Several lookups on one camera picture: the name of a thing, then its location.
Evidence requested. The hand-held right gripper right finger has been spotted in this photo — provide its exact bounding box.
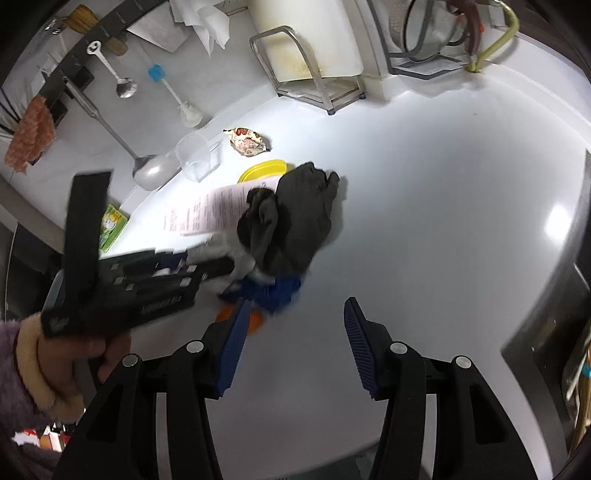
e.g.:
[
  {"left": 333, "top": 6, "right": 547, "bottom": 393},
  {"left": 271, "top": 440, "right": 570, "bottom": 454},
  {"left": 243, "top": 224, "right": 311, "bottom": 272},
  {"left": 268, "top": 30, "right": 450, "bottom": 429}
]
[{"left": 343, "top": 296, "right": 539, "bottom": 480}]

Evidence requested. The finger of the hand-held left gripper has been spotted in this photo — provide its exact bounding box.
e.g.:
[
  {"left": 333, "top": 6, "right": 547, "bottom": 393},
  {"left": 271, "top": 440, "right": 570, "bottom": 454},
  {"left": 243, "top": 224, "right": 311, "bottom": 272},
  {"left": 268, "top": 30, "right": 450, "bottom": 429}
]
[{"left": 185, "top": 257, "right": 238, "bottom": 291}]

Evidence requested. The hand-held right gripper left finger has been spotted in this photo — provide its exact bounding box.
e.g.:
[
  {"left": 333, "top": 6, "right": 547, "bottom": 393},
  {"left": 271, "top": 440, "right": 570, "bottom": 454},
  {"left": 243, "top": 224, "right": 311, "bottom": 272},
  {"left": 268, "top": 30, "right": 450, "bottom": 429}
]
[{"left": 53, "top": 298, "right": 252, "bottom": 480}]

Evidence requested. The grey white cloth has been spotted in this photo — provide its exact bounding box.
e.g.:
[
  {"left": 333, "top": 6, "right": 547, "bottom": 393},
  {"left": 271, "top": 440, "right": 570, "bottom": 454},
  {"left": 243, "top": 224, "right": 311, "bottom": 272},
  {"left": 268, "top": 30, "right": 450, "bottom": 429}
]
[{"left": 187, "top": 233, "right": 259, "bottom": 296}]

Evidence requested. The black glove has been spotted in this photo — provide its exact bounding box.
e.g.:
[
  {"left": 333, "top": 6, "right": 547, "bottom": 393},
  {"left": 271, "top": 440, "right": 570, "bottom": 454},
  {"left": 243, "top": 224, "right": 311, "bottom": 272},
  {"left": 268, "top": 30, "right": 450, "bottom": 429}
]
[{"left": 236, "top": 187, "right": 282, "bottom": 271}]

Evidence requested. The dark grey cloth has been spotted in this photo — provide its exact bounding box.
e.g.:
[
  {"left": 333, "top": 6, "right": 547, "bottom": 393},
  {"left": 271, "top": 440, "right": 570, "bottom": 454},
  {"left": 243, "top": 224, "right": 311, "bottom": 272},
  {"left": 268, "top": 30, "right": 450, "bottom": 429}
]
[{"left": 265, "top": 161, "right": 341, "bottom": 278}]

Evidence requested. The yellow plastic lid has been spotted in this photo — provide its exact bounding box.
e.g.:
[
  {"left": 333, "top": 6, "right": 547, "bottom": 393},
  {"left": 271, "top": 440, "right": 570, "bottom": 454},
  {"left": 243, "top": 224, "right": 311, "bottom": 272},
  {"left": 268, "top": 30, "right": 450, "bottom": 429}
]
[{"left": 238, "top": 159, "right": 289, "bottom": 190}]

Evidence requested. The person's left forearm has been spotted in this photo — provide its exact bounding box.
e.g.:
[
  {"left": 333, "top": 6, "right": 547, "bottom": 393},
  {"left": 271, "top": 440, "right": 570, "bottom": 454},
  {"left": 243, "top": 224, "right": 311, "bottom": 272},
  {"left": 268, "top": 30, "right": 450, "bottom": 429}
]
[{"left": 0, "top": 316, "right": 86, "bottom": 480}]

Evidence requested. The person's left hand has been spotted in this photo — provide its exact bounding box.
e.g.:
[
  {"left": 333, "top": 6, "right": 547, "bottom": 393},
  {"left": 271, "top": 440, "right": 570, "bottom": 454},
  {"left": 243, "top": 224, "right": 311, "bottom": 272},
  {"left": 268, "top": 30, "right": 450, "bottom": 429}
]
[{"left": 39, "top": 331, "right": 133, "bottom": 398}]

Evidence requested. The orange item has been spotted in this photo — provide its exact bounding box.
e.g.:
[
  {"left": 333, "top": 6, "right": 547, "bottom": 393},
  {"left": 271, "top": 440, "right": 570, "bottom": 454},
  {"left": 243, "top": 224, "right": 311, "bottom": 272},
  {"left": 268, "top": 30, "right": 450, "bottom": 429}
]
[{"left": 217, "top": 307, "right": 266, "bottom": 334}]

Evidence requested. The printed paper sheet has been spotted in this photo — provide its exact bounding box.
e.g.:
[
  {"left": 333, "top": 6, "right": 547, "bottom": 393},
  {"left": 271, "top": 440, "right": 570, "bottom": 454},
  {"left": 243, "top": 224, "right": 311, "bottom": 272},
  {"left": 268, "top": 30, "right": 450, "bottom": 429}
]
[{"left": 161, "top": 182, "right": 252, "bottom": 237}]

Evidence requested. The green packet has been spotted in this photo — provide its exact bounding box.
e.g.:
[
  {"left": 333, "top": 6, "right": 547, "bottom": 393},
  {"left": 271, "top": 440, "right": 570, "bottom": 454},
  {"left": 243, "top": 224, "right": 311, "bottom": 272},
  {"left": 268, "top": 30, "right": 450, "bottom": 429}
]
[{"left": 98, "top": 204, "right": 130, "bottom": 254}]

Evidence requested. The blue cloth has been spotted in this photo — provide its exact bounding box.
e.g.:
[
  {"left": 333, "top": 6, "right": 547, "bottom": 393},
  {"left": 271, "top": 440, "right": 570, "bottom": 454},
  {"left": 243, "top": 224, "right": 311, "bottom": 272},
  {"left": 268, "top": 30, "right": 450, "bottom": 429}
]
[{"left": 240, "top": 274, "right": 303, "bottom": 317}]

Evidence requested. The clear plastic cup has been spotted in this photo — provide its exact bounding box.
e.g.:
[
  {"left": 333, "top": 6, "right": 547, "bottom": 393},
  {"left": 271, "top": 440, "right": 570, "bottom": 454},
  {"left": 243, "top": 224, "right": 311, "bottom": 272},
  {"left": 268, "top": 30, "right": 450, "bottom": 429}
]
[{"left": 174, "top": 134, "right": 222, "bottom": 183}]

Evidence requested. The metal ladle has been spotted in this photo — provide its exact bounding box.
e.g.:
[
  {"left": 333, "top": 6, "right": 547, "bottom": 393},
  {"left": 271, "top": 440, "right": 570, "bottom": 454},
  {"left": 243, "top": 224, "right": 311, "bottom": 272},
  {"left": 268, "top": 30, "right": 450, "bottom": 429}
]
[{"left": 62, "top": 76, "right": 183, "bottom": 191}]

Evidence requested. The crumpled snack wrapper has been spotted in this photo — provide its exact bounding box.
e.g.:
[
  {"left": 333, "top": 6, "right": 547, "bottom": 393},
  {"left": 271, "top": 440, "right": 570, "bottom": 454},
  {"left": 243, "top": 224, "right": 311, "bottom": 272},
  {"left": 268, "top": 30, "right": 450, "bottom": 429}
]
[{"left": 223, "top": 127, "right": 271, "bottom": 158}]

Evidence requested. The orange cloth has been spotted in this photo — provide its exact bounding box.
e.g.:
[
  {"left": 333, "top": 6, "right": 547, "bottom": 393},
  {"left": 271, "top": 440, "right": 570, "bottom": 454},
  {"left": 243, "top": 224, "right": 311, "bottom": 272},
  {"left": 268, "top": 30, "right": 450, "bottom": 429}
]
[{"left": 4, "top": 96, "right": 56, "bottom": 175}]

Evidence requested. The metal spoon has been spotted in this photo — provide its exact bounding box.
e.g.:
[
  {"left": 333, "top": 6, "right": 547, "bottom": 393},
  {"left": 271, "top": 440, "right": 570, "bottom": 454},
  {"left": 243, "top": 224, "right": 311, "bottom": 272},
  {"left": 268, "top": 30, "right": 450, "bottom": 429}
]
[{"left": 87, "top": 41, "right": 138, "bottom": 99}]

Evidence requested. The metal cutting board rack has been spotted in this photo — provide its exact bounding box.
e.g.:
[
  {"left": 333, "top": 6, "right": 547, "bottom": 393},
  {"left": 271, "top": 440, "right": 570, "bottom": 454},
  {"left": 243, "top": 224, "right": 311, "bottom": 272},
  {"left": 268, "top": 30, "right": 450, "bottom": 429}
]
[{"left": 249, "top": 25, "right": 368, "bottom": 116}]

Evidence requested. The white hanging cloth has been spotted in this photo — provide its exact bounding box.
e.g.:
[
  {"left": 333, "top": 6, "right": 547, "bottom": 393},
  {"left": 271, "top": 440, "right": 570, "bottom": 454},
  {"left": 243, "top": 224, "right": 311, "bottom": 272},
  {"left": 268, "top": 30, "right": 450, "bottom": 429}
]
[{"left": 168, "top": 0, "right": 232, "bottom": 56}]

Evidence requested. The white cutting board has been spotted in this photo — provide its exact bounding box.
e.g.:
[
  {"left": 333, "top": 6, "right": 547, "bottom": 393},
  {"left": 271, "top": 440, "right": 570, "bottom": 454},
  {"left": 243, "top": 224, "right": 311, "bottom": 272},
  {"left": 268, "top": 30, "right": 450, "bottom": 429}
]
[{"left": 247, "top": 0, "right": 365, "bottom": 79}]

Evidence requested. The bamboo utensil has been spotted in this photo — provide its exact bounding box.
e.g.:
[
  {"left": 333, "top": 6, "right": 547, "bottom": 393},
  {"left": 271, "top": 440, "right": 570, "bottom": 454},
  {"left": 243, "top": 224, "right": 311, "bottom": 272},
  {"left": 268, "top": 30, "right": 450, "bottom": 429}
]
[{"left": 62, "top": 4, "right": 100, "bottom": 34}]

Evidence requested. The grey drainer tray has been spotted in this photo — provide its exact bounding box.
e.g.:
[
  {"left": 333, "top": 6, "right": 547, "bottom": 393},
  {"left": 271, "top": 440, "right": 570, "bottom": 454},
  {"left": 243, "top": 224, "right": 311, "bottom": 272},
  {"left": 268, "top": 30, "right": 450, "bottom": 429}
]
[{"left": 388, "top": 51, "right": 481, "bottom": 81}]

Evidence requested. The steel colander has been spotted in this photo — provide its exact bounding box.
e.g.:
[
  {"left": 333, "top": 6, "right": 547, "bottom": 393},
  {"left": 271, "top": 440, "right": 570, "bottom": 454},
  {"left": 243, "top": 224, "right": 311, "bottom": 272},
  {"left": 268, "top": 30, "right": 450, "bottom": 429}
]
[{"left": 383, "top": 0, "right": 467, "bottom": 61}]

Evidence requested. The blue handled white brush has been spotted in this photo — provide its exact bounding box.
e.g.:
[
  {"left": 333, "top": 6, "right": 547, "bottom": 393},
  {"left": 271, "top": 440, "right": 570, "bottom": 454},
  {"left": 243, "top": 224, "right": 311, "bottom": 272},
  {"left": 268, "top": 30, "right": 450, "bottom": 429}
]
[{"left": 148, "top": 65, "right": 204, "bottom": 129}]

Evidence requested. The black wall rail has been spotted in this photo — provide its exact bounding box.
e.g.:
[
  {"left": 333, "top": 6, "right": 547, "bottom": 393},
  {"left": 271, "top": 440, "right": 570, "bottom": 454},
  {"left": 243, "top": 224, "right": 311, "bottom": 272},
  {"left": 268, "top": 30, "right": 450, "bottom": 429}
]
[{"left": 39, "top": 0, "right": 174, "bottom": 127}]

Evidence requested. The brown strap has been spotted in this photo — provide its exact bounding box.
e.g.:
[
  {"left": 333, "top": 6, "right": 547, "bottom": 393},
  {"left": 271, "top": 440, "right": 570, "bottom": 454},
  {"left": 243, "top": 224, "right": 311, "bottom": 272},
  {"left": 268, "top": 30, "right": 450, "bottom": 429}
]
[{"left": 450, "top": 0, "right": 483, "bottom": 56}]

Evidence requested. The yellow green hose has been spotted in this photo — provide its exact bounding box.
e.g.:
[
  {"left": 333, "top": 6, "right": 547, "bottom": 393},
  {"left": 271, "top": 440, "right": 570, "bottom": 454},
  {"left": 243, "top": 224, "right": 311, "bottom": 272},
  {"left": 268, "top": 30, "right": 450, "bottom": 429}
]
[{"left": 466, "top": 0, "right": 520, "bottom": 75}]

